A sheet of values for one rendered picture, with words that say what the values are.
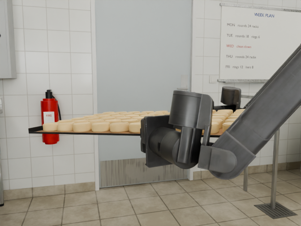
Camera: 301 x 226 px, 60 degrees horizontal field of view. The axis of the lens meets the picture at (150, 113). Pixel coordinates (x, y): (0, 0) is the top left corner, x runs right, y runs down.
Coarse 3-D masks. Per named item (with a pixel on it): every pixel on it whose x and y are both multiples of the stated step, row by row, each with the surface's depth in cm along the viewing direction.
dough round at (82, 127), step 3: (75, 123) 72; (78, 123) 72; (81, 123) 72; (84, 123) 71; (87, 123) 71; (90, 123) 72; (75, 126) 70; (78, 126) 69; (81, 126) 69; (84, 126) 70; (87, 126) 70; (90, 126) 71; (75, 129) 70; (78, 129) 69; (81, 129) 69; (84, 129) 70; (87, 129) 70; (90, 129) 71
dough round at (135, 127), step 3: (132, 123) 65; (135, 123) 65; (138, 123) 65; (129, 126) 64; (132, 126) 63; (135, 126) 63; (138, 126) 62; (129, 129) 64; (132, 129) 63; (135, 129) 63; (138, 129) 63; (132, 132) 63; (135, 132) 63; (138, 132) 63
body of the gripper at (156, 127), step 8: (152, 120) 51; (160, 120) 52; (168, 120) 53; (152, 128) 51; (160, 128) 51; (168, 128) 50; (152, 136) 50; (160, 136) 47; (152, 144) 49; (152, 152) 52; (152, 160) 52; (160, 160) 53
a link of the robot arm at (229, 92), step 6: (222, 90) 98; (228, 90) 96; (234, 90) 96; (240, 90) 97; (222, 96) 99; (228, 96) 97; (234, 96) 97; (240, 96) 98; (222, 102) 99; (228, 102) 97; (234, 102) 97; (240, 102) 99; (240, 108) 102
